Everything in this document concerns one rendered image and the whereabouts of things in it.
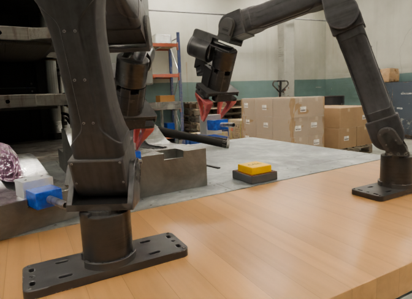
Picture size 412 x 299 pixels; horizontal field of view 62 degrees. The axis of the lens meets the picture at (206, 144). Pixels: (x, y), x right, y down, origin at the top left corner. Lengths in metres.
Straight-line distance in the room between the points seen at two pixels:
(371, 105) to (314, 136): 4.13
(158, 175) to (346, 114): 4.81
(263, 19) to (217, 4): 7.64
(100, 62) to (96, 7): 0.05
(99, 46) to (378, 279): 0.41
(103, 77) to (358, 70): 0.55
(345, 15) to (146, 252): 0.58
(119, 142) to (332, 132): 5.07
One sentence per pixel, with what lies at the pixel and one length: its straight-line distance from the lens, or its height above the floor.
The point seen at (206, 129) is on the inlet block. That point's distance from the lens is 0.94.
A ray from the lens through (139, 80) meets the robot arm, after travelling 0.63.
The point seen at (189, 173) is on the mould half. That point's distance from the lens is 0.78.
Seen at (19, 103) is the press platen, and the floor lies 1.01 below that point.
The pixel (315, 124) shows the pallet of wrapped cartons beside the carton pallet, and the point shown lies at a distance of 4.89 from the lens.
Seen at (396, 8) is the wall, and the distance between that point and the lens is 8.73.
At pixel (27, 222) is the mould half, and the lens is 0.64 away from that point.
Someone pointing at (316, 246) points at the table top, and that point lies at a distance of 0.52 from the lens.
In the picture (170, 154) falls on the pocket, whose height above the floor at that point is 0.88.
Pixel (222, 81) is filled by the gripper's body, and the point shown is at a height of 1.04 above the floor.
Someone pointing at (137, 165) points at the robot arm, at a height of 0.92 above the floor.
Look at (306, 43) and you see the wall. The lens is 9.67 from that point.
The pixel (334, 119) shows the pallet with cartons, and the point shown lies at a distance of 5.37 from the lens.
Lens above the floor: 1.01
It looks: 8 degrees down
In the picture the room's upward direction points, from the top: 2 degrees counter-clockwise
